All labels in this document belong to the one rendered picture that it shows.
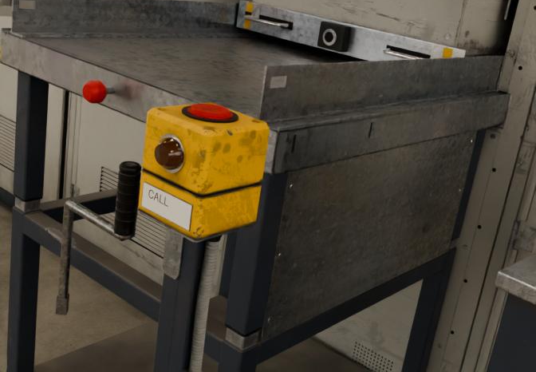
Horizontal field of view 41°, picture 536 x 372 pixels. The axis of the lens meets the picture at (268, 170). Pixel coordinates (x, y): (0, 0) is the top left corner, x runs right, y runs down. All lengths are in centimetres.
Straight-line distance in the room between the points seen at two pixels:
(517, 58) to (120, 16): 74
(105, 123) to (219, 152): 161
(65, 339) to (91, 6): 96
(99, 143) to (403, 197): 124
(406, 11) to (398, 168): 34
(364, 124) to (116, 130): 128
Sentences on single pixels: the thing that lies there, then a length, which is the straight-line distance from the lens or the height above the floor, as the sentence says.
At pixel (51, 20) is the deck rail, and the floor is 87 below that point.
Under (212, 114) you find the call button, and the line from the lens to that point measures 61.
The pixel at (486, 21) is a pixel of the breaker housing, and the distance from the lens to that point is 139.
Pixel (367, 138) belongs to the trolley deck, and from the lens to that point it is 99.
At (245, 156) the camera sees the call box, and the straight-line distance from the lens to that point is 61.
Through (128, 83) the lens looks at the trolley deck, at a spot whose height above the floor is 84.
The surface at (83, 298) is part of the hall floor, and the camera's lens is 215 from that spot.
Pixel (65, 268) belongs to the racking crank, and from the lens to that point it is 117.
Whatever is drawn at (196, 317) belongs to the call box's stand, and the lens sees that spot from 69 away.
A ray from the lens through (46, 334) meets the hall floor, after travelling 199.
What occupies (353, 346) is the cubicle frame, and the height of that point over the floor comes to 19.
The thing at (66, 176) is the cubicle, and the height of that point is 23.
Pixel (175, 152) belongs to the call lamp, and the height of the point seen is 87.
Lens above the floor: 105
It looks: 18 degrees down
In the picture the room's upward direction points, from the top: 9 degrees clockwise
